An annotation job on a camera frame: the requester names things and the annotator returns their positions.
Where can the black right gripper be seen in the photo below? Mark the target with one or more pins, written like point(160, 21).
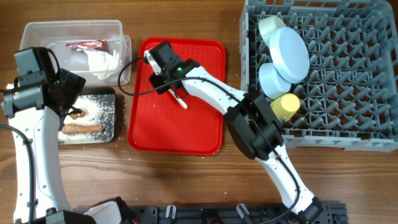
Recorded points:
point(154, 82)

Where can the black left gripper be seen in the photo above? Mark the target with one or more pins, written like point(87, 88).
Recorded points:
point(73, 83)

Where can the brown food scrap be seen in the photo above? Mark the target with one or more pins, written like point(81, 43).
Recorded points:
point(76, 114)

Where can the white plastic spoon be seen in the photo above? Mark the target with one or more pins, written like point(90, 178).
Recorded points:
point(179, 100)

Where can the brown carrot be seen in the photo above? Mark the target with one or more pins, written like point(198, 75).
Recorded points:
point(70, 129)

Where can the white rice pile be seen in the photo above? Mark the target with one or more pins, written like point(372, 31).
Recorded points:
point(93, 115)

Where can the white napkin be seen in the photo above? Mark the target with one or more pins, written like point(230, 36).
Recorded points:
point(102, 64)

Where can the red snack wrapper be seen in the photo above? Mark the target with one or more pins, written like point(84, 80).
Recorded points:
point(89, 44)

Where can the light blue rice bowl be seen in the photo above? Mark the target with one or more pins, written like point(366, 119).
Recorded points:
point(272, 84)

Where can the green bowl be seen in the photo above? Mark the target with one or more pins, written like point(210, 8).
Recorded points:
point(268, 25)

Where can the light blue plate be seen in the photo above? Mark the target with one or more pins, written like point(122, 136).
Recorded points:
point(289, 54)

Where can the yellow plastic cup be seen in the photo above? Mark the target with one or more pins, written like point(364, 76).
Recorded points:
point(286, 106)

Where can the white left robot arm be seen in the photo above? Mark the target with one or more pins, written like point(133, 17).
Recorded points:
point(36, 106)

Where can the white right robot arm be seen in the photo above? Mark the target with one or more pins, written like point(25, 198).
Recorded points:
point(254, 127)

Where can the black waste tray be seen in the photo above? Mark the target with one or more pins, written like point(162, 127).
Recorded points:
point(102, 105)

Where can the clear plastic waste bin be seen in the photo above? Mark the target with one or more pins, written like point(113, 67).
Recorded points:
point(55, 35)

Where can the grey plastic dishwasher rack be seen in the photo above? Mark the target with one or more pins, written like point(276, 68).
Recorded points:
point(349, 98)

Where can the red plastic tray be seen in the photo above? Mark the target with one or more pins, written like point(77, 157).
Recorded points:
point(158, 123)

